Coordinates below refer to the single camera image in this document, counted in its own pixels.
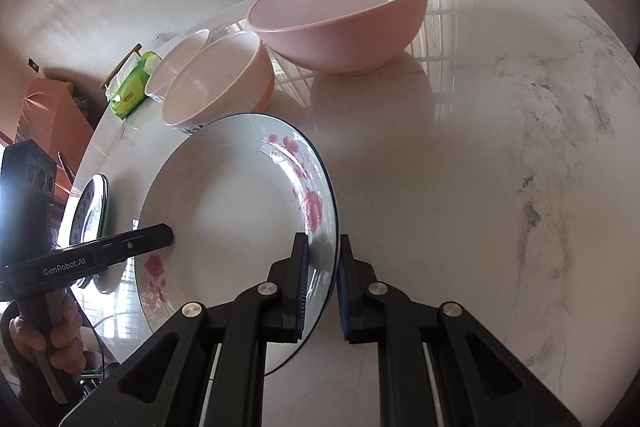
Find small blue floral plate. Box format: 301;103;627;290
55;172;111;291

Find white plate pink flowers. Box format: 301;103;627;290
132;111;342;377

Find white bowl dog print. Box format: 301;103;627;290
144;28;210;103

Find white bowl rabbit print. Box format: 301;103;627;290
160;31;274;133

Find large pink bowl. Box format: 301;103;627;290
246;0;427;75

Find person's left hand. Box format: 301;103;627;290
9;295;87;375

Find orange covered furniture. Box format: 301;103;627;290
14;78;93;196

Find green tissue pack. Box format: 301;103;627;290
105;51;162;120

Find light wooden chair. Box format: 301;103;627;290
100;42;142;90

